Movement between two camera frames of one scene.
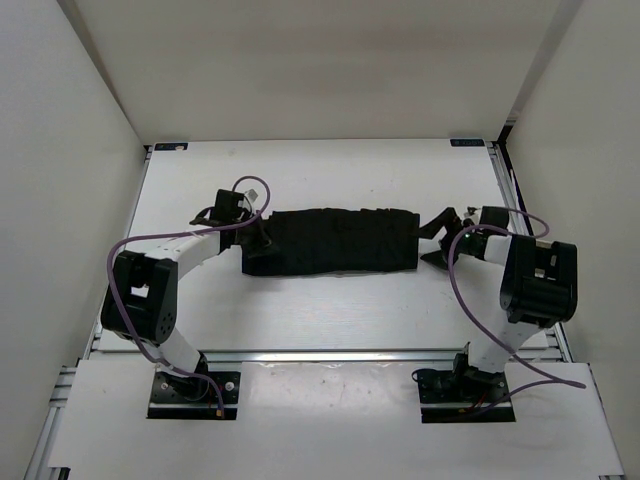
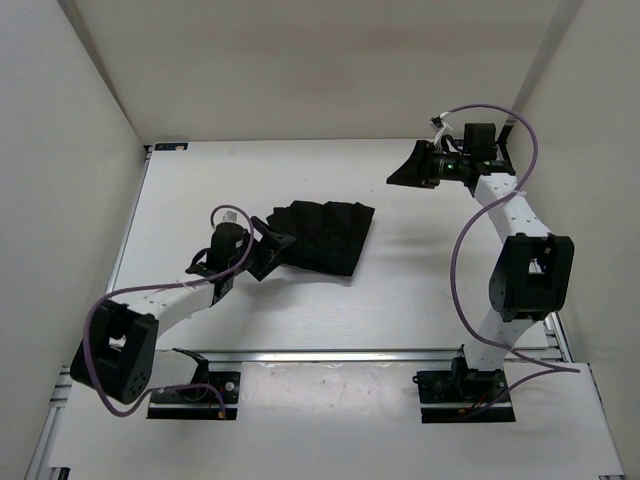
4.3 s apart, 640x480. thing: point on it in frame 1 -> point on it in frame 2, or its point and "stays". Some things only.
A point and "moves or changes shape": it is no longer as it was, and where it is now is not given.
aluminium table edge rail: x=110 y=357 stays
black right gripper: x=446 y=218 -> x=418 y=167
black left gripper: x=261 y=243 -> x=266 y=261
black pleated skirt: x=336 y=239 moves or changes shape
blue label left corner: x=174 y=146 stays
